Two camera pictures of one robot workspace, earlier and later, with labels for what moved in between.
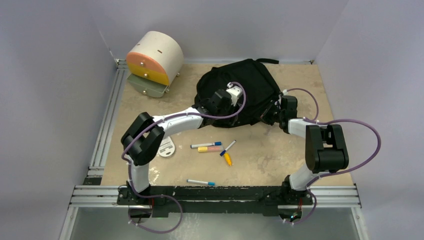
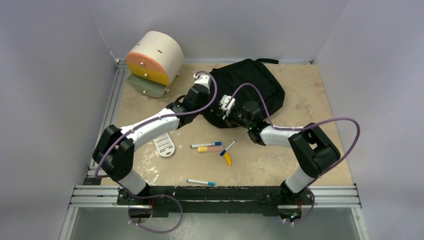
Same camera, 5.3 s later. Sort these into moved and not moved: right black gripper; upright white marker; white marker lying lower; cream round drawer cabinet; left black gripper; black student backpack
Moved: right black gripper; left black gripper
Not moved: upright white marker; white marker lying lower; black student backpack; cream round drawer cabinet
